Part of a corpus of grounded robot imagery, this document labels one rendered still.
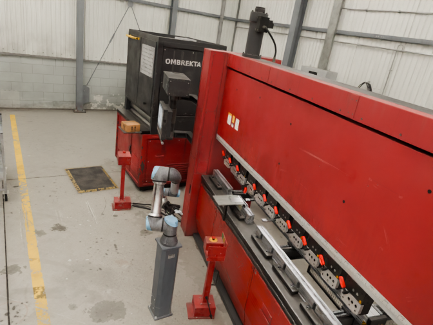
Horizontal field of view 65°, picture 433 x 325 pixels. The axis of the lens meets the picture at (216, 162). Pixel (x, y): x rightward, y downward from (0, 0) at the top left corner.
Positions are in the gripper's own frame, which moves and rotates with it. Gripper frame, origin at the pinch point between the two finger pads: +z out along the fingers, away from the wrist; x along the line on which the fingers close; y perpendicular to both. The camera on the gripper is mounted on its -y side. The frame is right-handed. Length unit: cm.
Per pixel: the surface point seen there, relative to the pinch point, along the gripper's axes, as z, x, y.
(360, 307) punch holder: 127, 118, 42
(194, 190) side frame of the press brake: -36, -37, -82
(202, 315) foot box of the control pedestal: 79, -45, 7
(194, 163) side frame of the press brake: -57, -9, -79
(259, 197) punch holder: 35, 66, -27
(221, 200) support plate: 9.7, 26.5, -33.6
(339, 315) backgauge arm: 135, 79, 9
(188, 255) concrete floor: 19, -82, -53
